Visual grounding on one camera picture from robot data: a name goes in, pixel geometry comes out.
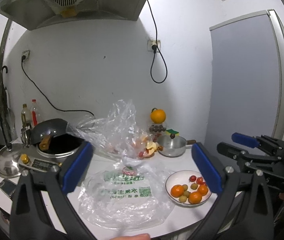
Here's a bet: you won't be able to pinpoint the range hood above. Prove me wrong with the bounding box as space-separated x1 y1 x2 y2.
0 0 146 30

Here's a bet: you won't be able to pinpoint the orange peel pieces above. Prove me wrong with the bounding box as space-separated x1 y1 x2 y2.
138 141 159 159

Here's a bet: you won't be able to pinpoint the black hood power cable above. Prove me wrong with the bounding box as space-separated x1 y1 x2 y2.
146 0 168 84

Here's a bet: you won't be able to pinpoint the flat printed plastic bag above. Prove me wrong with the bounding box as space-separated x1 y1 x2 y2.
78 160 175 231

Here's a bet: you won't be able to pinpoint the smartphone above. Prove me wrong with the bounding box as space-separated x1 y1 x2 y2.
0 179 17 199

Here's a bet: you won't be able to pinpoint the left wall socket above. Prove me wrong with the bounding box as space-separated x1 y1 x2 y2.
22 50 30 62

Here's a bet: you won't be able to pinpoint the clear container of dark fruits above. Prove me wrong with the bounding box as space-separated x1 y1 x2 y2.
149 124 166 133

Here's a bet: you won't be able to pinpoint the longan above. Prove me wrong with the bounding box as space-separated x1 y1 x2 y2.
182 184 188 191
179 195 188 203
183 191 190 197
190 183 198 190

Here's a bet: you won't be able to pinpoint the grey door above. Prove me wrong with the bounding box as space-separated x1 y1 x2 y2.
204 9 284 153

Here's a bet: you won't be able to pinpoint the mandarin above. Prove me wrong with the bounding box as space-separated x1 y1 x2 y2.
188 192 202 205
197 184 209 196
170 184 185 198

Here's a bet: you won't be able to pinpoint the steel dome lid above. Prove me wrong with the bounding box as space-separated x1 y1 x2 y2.
0 143 24 179

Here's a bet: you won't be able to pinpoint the crumpled clear plastic bag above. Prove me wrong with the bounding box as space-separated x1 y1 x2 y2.
66 100 153 160

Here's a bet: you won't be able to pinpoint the black wok with wooden handle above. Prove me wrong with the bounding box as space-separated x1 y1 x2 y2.
30 118 68 151

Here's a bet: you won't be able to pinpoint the induction cooker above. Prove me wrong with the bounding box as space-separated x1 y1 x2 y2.
17 132 86 173

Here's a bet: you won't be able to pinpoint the operator thumb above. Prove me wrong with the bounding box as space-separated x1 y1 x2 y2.
111 233 151 240

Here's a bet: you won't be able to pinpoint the oil bottle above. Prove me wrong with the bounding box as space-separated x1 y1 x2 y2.
21 103 32 129

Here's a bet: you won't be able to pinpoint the large orange on container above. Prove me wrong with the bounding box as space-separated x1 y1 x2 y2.
150 108 166 124

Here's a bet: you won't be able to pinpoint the longan front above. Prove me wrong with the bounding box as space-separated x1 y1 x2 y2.
179 195 188 203

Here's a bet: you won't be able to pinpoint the wall socket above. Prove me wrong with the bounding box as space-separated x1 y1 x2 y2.
147 40 161 53
22 50 30 62

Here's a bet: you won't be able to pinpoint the mandarin front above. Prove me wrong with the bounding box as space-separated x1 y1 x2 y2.
188 192 202 205

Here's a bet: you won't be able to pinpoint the black cooker power cable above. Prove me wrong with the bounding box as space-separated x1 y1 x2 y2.
21 56 95 117

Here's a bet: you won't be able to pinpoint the mandarin top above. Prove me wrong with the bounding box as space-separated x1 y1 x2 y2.
197 184 209 196

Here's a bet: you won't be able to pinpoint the right wall socket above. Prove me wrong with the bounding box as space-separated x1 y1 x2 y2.
147 40 161 53

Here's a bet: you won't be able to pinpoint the black umbrella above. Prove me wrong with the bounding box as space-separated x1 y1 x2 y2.
0 66 13 142

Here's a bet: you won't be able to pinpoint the steel saucepan with wooden handle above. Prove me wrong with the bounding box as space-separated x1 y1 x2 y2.
157 135 196 158

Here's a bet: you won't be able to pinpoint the green yellow sponge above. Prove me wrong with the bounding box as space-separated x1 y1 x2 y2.
166 129 179 136

